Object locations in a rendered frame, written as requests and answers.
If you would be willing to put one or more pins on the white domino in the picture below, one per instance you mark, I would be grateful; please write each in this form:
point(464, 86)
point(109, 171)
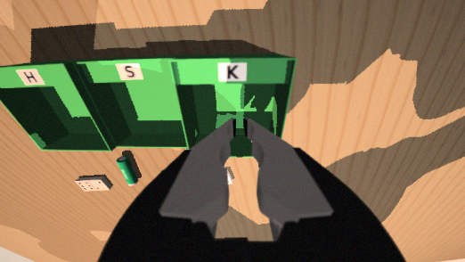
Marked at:
point(229, 177)

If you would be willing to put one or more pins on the green battery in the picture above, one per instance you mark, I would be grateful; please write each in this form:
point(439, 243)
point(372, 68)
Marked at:
point(127, 170)

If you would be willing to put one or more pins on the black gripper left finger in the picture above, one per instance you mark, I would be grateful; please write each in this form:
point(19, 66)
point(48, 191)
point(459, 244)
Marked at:
point(193, 187)

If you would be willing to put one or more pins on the green three-compartment bin rack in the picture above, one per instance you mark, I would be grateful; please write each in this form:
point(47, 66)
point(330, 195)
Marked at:
point(141, 111)

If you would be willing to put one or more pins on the cream domino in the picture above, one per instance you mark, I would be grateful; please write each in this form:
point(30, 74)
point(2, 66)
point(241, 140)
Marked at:
point(99, 183)

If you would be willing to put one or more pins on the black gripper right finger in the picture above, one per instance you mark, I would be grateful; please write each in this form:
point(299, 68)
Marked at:
point(293, 186)

